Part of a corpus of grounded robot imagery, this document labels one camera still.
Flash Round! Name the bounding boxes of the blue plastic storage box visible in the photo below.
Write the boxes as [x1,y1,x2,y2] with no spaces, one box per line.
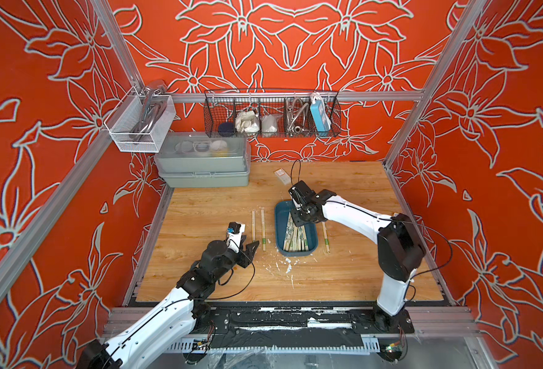
[274,201,318,257]

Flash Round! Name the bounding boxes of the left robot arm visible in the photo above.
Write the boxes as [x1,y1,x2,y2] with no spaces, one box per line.
[76,237,260,368]

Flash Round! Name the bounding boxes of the grey lidded storage container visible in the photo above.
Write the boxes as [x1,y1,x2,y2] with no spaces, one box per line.
[154,132,251,188]

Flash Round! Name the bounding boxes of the light blue carton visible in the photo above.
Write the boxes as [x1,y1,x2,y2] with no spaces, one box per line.
[310,92,331,137]

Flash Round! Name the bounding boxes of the chopstick pair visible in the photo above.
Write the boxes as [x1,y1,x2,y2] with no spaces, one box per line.
[251,210,257,241]
[322,222,331,254]
[261,208,268,252]

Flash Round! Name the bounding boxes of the metal tongs in basket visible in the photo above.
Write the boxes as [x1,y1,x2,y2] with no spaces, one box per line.
[130,80,167,142]

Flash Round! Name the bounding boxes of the white crumpled bag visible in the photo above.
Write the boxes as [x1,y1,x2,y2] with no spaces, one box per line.
[234,110,261,135]

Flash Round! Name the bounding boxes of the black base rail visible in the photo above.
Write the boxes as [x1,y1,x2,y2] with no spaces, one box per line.
[190,301,415,348]

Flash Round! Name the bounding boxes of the small white labelled box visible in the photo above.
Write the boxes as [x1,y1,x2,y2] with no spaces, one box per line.
[274,169,292,185]

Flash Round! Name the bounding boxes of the black wire wall basket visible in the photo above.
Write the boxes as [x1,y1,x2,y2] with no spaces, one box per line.
[204,89,343,138]

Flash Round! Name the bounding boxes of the white wire wall basket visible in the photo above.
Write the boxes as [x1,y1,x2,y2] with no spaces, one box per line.
[105,94,176,153]

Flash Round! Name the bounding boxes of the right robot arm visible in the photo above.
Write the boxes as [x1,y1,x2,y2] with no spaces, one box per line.
[288,181,425,317]

